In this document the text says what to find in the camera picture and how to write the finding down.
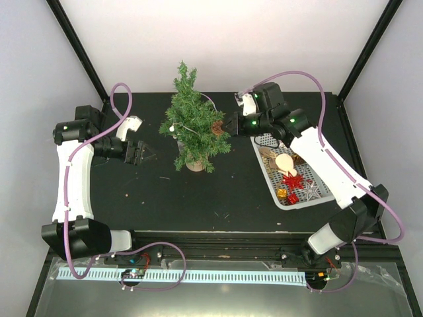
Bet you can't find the pine cone ornament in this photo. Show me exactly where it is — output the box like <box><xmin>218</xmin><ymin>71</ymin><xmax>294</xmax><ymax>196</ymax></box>
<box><xmin>211</xmin><ymin>120</ymin><xmax>225</xmax><ymax>136</ymax></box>

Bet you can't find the gold gift box ornament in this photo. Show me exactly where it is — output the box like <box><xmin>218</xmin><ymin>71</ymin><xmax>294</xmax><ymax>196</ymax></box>
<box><xmin>276</xmin><ymin>188</ymin><xmax>288</xmax><ymax>200</ymax></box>

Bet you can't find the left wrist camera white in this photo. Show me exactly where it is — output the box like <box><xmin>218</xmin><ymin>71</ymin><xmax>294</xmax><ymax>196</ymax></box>
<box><xmin>116</xmin><ymin>116</ymin><xmax>143</xmax><ymax>141</ymax></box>

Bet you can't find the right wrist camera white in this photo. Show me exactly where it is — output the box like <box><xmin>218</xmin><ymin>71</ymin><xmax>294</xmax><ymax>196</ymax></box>
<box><xmin>235</xmin><ymin>92</ymin><xmax>256</xmax><ymax>116</ymax></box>

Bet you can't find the red foil star ornament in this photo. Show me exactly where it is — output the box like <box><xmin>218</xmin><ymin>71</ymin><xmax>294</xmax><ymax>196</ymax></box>
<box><xmin>282</xmin><ymin>173</ymin><xmax>304</xmax><ymax>193</ymax></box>

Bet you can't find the white plastic basket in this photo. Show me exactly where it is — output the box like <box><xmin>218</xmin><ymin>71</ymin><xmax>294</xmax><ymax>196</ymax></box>
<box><xmin>250</xmin><ymin>133</ymin><xmax>334</xmax><ymax>210</ymax></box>

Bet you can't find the small green christmas tree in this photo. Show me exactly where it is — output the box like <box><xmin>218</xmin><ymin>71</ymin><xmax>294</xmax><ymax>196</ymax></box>
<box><xmin>159</xmin><ymin>61</ymin><xmax>231</xmax><ymax>173</ymax></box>

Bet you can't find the red gift box ornament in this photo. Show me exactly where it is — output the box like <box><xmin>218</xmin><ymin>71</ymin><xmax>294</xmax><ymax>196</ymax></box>
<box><xmin>286</xmin><ymin>193</ymin><xmax>299</xmax><ymax>205</ymax></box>

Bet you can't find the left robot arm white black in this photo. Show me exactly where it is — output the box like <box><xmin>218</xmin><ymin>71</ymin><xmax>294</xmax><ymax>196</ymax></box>
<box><xmin>41</xmin><ymin>105</ymin><xmax>145</xmax><ymax>264</ymax></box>

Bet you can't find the light blue slotted cable duct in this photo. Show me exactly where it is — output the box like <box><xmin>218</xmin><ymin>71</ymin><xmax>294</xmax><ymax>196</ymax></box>
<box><xmin>58</xmin><ymin>267</ymin><xmax>307</xmax><ymax>287</ymax></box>

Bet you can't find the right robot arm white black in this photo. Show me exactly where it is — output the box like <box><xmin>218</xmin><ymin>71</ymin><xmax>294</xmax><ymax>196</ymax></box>
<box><xmin>223</xmin><ymin>82</ymin><xmax>388</xmax><ymax>266</ymax></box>

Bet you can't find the silver star ornament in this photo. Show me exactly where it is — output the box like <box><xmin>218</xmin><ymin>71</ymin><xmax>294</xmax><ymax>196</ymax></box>
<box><xmin>301</xmin><ymin>181</ymin><xmax>321</xmax><ymax>201</ymax></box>

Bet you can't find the fairy light string with battery box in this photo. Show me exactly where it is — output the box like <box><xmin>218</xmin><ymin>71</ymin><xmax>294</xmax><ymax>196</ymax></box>
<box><xmin>168</xmin><ymin>92</ymin><xmax>219</xmax><ymax>156</ymax></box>

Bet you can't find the wooden snowman ornament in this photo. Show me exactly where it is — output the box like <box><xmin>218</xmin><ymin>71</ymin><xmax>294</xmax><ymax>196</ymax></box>
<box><xmin>275</xmin><ymin>153</ymin><xmax>297</xmax><ymax>176</ymax></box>

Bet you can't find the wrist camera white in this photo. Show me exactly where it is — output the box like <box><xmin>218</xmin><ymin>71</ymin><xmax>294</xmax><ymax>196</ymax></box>
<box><xmin>116</xmin><ymin>116</ymin><xmax>143</xmax><ymax>141</ymax></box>
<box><xmin>235</xmin><ymin>92</ymin><xmax>256</xmax><ymax>116</ymax></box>

